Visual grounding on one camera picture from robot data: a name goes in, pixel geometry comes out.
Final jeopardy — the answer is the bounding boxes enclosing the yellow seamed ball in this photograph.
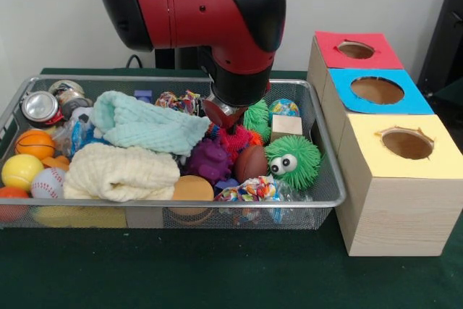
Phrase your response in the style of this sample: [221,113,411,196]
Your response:
[1,153,44,192]

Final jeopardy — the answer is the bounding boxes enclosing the green fuzzy ball with eyes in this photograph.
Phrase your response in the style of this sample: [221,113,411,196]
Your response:
[265,134,322,190]

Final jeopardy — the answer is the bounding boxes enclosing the mint waffle cloth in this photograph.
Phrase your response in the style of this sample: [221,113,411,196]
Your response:
[90,90,211,156]

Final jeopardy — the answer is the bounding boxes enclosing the white baseball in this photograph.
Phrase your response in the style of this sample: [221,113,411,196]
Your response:
[30,167,67,200]

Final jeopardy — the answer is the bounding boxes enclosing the cream waffle cloth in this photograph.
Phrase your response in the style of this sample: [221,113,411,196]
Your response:
[63,142,181,202]

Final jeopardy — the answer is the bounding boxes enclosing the green spiky ball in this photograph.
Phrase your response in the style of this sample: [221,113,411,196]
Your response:
[242,98,272,143]

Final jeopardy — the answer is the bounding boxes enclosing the orange toy basketball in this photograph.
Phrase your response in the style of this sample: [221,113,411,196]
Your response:
[14,129,56,161]

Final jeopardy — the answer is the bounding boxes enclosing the shallow mesh bin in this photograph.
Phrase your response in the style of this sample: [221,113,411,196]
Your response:
[0,75,347,230]

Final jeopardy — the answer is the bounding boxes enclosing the black standing panel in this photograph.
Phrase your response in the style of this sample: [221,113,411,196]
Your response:
[415,0,463,107]

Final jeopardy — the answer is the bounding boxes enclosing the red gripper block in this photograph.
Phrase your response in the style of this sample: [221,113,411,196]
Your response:
[201,100,250,135]

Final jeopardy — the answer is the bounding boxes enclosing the purple spiky toy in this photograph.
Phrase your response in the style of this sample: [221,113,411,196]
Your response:
[186,138,234,186]

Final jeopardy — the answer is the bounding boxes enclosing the wooden box with three holes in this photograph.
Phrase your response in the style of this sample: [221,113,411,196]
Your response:
[306,30,463,258]

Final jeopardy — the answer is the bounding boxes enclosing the dark green side tablecloth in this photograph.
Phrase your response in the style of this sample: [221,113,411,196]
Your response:
[432,82,463,107]

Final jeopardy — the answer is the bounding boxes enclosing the pink spiky ball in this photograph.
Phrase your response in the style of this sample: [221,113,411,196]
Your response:
[216,126,255,155]

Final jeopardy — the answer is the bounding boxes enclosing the brown toy football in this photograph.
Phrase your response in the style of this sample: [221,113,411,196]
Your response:
[234,145,269,184]

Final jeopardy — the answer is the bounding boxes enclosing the crushed silver red can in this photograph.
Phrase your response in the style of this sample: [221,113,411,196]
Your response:
[21,90,65,125]

